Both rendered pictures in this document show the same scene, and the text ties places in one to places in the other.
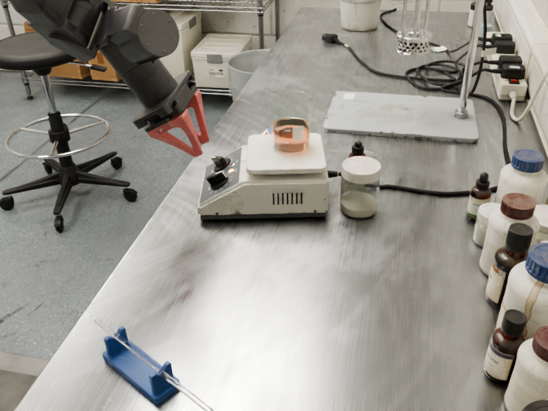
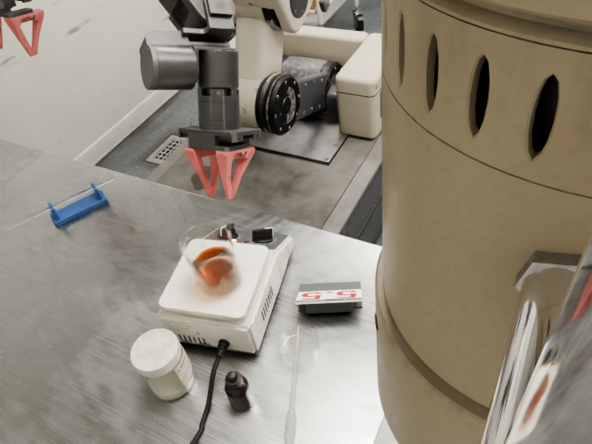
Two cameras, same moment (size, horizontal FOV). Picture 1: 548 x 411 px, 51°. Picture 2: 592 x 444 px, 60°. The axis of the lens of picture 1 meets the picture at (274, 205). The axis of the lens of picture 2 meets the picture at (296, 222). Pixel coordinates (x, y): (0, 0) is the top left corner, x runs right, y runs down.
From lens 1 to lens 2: 1.13 m
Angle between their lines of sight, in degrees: 80
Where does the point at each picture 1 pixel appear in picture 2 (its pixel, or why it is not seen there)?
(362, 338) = (16, 329)
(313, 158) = (181, 297)
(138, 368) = (77, 205)
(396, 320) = (13, 359)
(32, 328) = not seen: hidden behind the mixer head
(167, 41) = (148, 78)
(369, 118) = not seen: outside the picture
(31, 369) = not seen: hidden behind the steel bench
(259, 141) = (247, 254)
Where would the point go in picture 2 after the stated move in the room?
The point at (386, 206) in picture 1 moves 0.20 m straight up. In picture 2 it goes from (162, 415) to (99, 326)
